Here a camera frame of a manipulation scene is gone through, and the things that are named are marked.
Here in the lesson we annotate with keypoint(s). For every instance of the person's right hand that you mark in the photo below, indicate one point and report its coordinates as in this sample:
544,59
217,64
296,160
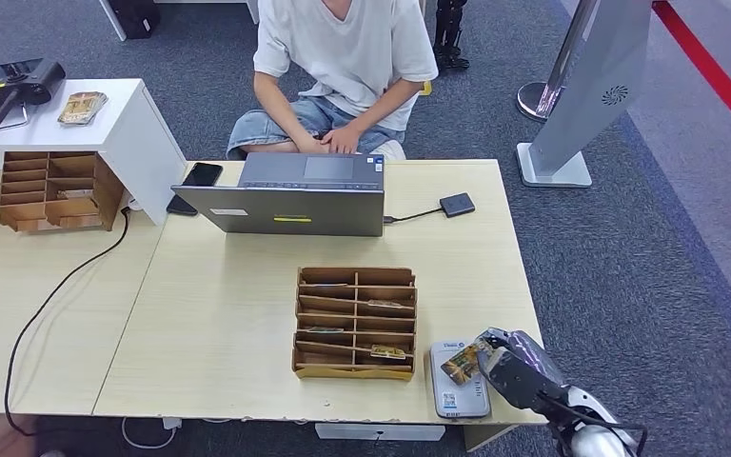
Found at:
312,145

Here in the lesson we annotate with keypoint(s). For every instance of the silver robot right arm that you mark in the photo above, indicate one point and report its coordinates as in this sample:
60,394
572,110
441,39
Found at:
599,441

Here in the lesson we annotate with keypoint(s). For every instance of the gold printed room key card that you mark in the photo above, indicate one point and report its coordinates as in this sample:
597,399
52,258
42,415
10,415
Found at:
389,352

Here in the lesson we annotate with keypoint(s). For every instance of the white desk leg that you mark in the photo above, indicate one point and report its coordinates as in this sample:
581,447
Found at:
112,19
253,7

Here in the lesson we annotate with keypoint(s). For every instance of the black handheld scanner device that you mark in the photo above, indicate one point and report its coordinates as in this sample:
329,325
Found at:
37,79

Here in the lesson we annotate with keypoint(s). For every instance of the person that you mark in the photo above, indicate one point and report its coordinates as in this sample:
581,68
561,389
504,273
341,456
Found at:
346,50

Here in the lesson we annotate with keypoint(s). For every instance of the person's left forearm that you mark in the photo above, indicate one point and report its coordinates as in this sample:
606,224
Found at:
381,107

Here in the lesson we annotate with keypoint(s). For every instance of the person's left hand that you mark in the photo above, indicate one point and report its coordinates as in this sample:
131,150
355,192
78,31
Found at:
342,140

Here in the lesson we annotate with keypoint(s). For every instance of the pale thin key card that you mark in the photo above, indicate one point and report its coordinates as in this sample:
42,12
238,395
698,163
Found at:
385,304

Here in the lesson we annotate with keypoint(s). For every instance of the yellow floor marker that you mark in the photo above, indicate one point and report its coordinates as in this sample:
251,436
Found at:
426,88

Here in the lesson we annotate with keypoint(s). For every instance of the grey kiosk stand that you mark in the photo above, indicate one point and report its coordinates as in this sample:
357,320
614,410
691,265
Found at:
592,75

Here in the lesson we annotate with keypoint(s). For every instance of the dark thin key card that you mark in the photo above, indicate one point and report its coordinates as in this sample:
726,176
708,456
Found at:
324,329

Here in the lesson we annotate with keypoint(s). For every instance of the white plug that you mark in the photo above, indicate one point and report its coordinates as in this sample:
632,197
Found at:
172,423

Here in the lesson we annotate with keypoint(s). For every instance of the cardboard card organizer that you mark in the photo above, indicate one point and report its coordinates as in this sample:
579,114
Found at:
356,315

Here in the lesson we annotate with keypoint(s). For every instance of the black smartphone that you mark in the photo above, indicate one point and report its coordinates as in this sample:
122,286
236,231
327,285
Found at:
201,174

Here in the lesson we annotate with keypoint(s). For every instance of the white card reader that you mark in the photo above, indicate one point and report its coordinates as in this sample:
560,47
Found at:
460,403

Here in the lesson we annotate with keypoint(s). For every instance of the black square USB hub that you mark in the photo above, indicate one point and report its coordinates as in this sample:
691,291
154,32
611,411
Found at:
457,205

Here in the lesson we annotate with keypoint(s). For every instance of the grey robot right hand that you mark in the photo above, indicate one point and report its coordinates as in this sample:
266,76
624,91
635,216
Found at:
520,369

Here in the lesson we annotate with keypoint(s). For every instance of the black legged stand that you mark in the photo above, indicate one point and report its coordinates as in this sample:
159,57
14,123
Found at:
450,38

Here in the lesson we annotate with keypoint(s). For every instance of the white shelf cabinet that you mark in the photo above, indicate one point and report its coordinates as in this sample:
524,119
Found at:
119,126

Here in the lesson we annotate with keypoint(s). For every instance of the black box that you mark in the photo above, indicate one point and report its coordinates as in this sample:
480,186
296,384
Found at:
135,16

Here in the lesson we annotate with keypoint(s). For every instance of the grey laptop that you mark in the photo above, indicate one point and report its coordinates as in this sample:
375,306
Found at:
277,211

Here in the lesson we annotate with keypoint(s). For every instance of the chrome stanchion post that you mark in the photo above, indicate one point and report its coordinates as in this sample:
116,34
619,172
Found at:
529,101

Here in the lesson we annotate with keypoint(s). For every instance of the cardboard organizer with wide slots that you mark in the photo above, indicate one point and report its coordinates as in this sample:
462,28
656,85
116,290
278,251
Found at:
107,189

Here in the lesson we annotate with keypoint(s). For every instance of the stack of gold cards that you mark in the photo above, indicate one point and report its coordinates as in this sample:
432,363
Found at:
82,107

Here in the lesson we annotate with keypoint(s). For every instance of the yellow green ID card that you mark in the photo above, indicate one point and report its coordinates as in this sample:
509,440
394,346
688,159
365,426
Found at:
460,366

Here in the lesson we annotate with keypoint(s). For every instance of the person's right forearm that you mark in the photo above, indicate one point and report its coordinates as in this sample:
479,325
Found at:
280,113

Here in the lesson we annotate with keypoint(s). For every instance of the white power strip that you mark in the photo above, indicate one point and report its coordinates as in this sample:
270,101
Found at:
353,432

